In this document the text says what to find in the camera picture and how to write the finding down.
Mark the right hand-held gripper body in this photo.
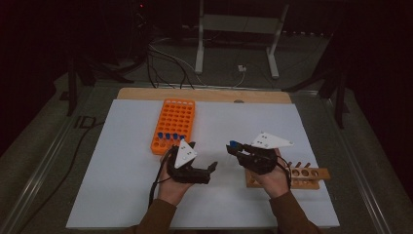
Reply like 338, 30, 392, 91
238, 131, 295, 176

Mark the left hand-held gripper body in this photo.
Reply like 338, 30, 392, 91
167, 139, 211, 185

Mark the orange test tube rack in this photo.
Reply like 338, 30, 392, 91
150, 97, 197, 157

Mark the wooden test tube rack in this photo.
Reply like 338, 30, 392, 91
244, 161, 332, 190

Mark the person's left hand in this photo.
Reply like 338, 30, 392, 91
157, 155, 195, 207

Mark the person's right hand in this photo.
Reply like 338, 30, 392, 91
248, 148, 291, 200

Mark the white table mat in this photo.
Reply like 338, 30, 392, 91
66, 98, 340, 228

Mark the black floor stand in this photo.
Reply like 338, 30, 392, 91
65, 53, 134, 117
282, 62, 351, 130

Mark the right hand-held gripper cable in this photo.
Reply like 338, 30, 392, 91
276, 155, 293, 191

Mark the hand-held gripper cable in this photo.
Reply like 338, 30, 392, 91
276, 155, 293, 191
147, 149, 178, 209

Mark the left hand-held gripper cable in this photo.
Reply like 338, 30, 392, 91
147, 149, 178, 209

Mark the black floor cable bundle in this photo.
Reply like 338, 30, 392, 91
145, 40, 197, 91

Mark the white plug with cable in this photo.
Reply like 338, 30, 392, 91
233, 63, 248, 89

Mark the white metal frame stand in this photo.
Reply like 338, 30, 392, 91
194, 0, 290, 80

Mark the thin black floor cable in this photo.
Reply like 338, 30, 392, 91
14, 120, 106, 234

